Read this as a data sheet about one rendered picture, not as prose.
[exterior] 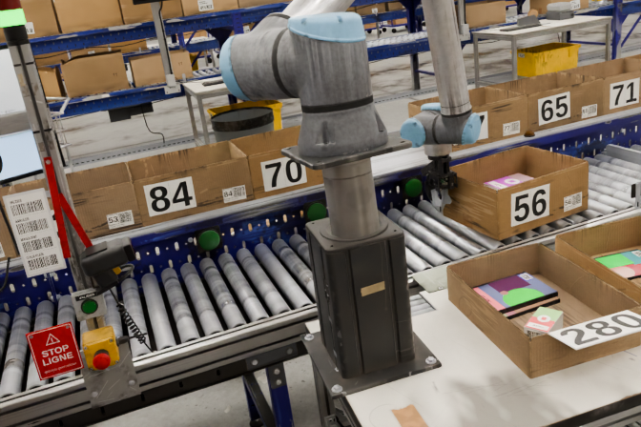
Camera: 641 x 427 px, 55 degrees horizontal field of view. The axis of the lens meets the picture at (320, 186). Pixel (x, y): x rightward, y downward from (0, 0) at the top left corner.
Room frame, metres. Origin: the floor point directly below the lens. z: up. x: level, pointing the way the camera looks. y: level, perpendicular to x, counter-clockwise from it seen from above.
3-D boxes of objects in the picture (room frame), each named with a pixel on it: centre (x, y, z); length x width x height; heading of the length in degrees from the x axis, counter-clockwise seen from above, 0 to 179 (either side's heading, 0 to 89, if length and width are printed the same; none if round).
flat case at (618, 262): (1.49, -0.78, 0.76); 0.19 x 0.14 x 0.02; 98
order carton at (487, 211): (1.98, -0.65, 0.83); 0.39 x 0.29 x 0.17; 114
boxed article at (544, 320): (1.23, -0.47, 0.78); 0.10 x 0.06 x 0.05; 139
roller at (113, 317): (1.61, 0.65, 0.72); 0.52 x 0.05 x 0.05; 18
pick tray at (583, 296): (1.31, -0.48, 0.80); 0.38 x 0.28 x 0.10; 13
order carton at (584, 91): (2.64, -1.02, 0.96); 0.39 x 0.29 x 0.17; 108
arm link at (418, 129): (1.86, -0.34, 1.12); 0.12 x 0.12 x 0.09; 52
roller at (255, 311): (1.73, 0.28, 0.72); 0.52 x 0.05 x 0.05; 18
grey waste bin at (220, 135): (4.90, 0.55, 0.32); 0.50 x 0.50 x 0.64
